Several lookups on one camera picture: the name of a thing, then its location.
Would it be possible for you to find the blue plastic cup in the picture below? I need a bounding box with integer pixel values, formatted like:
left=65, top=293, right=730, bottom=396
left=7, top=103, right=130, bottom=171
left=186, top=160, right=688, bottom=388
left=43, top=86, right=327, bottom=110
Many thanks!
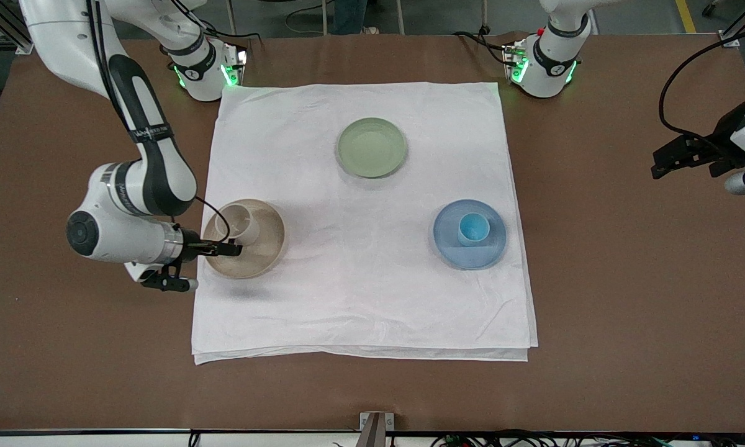
left=458, top=212, right=490, bottom=247

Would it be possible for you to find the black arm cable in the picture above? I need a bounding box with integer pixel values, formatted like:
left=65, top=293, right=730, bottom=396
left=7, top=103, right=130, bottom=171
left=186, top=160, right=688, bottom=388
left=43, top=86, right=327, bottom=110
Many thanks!
left=86, top=0, right=232, bottom=244
left=659, top=24, right=745, bottom=141

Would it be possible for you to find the aluminium frame profile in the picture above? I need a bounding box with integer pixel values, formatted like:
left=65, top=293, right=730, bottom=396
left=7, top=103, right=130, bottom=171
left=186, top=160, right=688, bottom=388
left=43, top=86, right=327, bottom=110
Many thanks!
left=0, top=0, right=35, bottom=55
left=718, top=0, right=745, bottom=52

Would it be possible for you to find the beige gray round plate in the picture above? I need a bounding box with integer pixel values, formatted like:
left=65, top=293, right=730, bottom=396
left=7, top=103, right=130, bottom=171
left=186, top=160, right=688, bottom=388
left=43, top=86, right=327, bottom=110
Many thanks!
left=202, top=199, right=287, bottom=279

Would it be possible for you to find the blue round plate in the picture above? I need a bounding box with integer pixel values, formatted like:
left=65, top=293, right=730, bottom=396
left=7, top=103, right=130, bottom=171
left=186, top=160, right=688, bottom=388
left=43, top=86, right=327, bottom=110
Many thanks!
left=433, top=199, right=508, bottom=271

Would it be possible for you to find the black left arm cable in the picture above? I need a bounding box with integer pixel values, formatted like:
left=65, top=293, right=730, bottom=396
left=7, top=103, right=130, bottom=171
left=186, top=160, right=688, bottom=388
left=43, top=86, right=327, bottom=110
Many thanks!
left=659, top=24, right=745, bottom=141

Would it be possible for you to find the black base power cable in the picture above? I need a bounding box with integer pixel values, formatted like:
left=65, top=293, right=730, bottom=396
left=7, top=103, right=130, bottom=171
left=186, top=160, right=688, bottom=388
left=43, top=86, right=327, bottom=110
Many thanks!
left=452, top=26, right=517, bottom=66
left=202, top=22, right=263, bottom=48

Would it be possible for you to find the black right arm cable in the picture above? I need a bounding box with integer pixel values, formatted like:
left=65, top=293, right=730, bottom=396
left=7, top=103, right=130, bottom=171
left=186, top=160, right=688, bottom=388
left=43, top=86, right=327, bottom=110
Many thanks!
left=86, top=0, right=232, bottom=244

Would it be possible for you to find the white mug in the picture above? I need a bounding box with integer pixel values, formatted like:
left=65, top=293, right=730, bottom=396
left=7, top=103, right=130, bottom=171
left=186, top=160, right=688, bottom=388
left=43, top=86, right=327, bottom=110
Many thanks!
left=216, top=207, right=261, bottom=246

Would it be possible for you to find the white folded cloth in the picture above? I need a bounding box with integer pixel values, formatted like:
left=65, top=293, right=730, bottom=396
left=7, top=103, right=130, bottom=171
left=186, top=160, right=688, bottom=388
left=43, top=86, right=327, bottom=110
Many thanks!
left=191, top=82, right=539, bottom=365

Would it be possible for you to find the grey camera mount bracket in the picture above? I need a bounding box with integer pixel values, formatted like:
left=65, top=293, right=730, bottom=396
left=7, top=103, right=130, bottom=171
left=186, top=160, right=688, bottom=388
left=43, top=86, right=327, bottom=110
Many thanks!
left=359, top=412, right=395, bottom=447

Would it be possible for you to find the grey floor cable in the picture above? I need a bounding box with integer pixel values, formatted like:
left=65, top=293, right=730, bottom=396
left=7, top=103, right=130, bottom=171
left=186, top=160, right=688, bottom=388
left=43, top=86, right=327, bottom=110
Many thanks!
left=284, top=5, right=325, bottom=35

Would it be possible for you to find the person leg with shoe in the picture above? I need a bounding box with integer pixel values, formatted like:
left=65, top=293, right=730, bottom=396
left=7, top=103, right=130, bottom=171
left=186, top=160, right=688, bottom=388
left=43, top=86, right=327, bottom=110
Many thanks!
left=333, top=0, right=380, bottom=35

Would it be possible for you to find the green round plate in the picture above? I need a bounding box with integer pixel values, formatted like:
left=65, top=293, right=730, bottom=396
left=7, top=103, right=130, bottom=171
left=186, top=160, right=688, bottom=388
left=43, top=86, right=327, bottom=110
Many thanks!
left=336, top=117, right=409, bottom=179

